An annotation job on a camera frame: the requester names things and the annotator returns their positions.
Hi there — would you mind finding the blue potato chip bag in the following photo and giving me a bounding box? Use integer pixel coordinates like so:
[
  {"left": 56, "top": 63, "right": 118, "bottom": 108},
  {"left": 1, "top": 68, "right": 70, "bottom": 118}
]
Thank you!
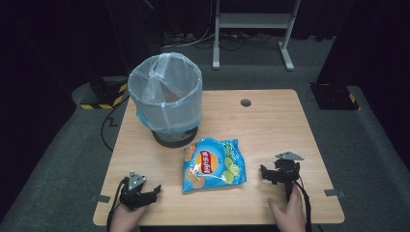
[{"left": 181, "top": 136, "right": 248, "bottom": 194}]

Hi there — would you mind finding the person's right hand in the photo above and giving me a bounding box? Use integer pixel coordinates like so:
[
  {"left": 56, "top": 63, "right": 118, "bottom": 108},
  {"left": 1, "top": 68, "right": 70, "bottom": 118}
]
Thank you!
[{"left": 267, "top": 184, "right": 308, "bottom": 232}]

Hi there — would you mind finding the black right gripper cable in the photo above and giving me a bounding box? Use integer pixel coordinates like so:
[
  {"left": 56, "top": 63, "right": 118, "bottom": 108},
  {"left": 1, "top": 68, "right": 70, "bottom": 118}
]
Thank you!
[{"left": 293, "top": 179, "right": 314, "bottom": 232}]

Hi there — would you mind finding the black box with striped edge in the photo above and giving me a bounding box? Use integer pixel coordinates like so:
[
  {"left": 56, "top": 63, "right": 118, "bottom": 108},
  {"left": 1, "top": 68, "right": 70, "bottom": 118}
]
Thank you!
[{"left": 79, "top": 75, "right": 130, "bottom": 111}]

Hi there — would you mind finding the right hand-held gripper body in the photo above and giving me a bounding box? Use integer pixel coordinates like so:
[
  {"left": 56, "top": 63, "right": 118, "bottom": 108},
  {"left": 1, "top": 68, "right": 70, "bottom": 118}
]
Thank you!
[{"left": 272, "top": 151, "right": 306, "bottom": 203}]

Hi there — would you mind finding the grey metal stand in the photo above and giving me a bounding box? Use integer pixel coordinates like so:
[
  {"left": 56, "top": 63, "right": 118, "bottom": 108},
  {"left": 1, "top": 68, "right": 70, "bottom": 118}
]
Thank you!
[{"left": 211, "top": 0, "right": 303, "bottom": 73}]

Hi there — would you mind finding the grey tape strip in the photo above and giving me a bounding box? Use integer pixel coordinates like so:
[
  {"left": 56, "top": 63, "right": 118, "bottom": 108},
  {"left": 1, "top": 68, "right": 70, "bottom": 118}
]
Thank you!
[
  {"left": 323, "top": 188, "right": 346, "bottom": 198},
  {"left": 90, "top": 193, "right": 111, "bottom": 204}
]

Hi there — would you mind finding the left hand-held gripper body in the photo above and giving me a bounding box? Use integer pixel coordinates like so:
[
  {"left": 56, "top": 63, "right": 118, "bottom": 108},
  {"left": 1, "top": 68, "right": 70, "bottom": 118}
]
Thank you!
[{"left": 119, "top": 170, "right": 153, "bottom": 211}]

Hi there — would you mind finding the trash bin with plastic liner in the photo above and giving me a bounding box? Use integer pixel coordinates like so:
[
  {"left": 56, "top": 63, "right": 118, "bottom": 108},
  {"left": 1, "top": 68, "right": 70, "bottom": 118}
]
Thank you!
[{"left": 127, "top": 51, "right": 204, "bottom": 135}]

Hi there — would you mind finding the black box with yellow mark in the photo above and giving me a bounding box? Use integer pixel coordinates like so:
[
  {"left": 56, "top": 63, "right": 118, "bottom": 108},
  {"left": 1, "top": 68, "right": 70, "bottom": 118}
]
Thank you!
[{"left": 308, "top": 82, "right": 362, "bottom": 111}]

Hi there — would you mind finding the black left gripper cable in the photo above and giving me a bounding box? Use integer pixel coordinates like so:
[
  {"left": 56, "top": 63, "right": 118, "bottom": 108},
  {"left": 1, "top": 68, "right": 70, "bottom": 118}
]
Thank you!
[{"left": 105, "top": 176, "right": 130, "bottom": 232}]

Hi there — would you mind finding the black floor cable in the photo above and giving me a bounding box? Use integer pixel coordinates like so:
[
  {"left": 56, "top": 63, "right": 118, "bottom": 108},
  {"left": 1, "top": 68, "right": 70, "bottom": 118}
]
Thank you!
[{"left": 100, "top": 96, "right": 131, "bottom": 153}]

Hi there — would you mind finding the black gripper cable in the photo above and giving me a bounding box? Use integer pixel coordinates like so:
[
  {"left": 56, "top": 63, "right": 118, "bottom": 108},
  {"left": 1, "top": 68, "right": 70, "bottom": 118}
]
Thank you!
[
  {"left": 105, "top": 176, "right": 130, "bottom": 232},
  {"left": 293, "top": 179, "right": 314, "bottom": 232}
]

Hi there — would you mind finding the black trash bin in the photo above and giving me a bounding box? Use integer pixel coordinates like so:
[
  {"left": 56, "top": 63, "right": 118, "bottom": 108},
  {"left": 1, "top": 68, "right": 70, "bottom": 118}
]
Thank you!
[{"left": 150, "top": 125, "right": 200, "bottom": 150}]

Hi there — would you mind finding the bundle of floor cables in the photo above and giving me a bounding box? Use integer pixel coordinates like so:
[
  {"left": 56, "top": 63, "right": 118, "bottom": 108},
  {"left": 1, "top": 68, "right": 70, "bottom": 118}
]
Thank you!
[{"left": 160, "top": 28, "right": 282, "bottom": 52}]

